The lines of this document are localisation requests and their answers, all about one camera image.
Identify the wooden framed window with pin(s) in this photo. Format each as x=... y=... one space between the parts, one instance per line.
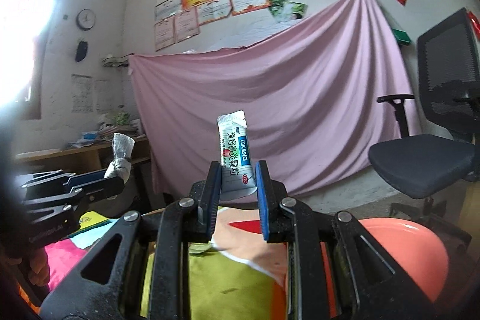
x=26 y=24

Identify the salmon plastic basin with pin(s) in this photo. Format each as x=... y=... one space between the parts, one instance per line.
x=420 y=256

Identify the white wrapper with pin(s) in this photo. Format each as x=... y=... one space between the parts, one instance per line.
x=120 y=155

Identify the pink hanging cloth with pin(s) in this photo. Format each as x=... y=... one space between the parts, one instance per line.
x=281 y=98

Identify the white plastic bag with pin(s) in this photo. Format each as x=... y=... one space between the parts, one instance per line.
x=105 y=123

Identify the pile of papers and books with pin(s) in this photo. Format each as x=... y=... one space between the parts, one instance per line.
x=90 y=138

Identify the person's left hand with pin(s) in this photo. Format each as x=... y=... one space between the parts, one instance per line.
x=39 y=265

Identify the green landscape photo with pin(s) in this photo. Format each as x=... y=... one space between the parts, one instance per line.
x=296 y=10
x=276 y=4

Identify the small white wall chart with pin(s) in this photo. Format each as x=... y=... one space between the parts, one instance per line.
x=101 y=95

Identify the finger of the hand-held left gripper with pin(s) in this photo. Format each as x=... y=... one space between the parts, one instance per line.
x=48 y=183
x=101 y=188

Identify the round wall clock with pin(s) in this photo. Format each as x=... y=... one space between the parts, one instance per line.
x=86 y=19

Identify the yellow book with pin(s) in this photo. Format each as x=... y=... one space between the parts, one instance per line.
x=93 y=221

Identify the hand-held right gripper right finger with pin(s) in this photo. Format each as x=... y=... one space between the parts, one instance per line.
x=262 y=200

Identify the black office chair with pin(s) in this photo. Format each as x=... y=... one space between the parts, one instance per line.
x=423 y=162

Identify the black cap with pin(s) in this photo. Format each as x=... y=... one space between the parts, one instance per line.
x=81 y=51

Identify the red hanging ornament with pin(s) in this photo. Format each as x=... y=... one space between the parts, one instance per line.
x=474 y=24

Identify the white sachet with blue label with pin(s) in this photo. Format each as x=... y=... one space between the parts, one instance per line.
x=236 y=155

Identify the group of wall certificates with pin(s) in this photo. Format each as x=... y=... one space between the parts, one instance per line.
x=210 y=1

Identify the large white wall chart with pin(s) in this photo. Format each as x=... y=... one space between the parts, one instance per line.
x=81 y=93

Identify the wooden shelf with papers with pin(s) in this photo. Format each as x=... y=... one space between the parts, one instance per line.
x=75 y=152

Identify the green flat box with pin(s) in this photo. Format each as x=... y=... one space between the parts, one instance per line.
x=400 y=36

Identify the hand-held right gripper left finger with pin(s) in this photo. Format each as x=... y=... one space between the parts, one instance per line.
x=210 y=192

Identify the white cardboard box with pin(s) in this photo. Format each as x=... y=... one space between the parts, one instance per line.
x=137 y=127

